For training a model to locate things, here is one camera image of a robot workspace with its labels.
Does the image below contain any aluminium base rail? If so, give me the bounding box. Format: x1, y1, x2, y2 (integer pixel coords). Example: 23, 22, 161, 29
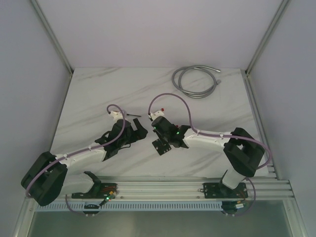
100, 176, 294, 201

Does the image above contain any coiled grey metal hose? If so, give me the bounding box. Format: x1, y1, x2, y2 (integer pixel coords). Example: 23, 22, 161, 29
171, 65, 222, 100

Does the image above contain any slotted grey cable duct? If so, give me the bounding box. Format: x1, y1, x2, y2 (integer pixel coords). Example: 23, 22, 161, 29
35, 200, 223, 212

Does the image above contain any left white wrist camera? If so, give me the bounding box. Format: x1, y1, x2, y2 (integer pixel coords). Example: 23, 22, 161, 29
109, 110, 126, 122

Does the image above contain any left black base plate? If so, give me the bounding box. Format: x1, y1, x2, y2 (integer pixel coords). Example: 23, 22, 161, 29
71, 183, 118, 199

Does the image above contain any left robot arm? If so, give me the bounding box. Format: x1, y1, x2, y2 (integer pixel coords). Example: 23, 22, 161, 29
21, 118, 148, 206

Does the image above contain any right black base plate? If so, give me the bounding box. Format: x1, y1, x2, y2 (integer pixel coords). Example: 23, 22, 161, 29
199, 183, 248, 199

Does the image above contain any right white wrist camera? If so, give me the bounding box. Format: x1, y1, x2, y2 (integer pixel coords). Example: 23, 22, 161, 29
149, 110, 164, 120

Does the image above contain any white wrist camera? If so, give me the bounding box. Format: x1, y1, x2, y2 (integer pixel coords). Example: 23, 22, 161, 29
149, 110, 164, 120
109, 110, 126, 122

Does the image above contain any black fuse box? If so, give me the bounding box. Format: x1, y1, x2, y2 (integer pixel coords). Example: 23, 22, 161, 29
152, 139, 171, 156

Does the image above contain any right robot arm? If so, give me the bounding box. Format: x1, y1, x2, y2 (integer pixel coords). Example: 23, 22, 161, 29
152, 115, 265, 197

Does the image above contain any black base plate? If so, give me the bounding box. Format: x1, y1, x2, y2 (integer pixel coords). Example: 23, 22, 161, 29
199, 183, 248, 199
71, 183, 118, 199

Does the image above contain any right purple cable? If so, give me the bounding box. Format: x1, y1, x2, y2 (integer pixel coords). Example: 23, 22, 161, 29
147, 93, 273, 218

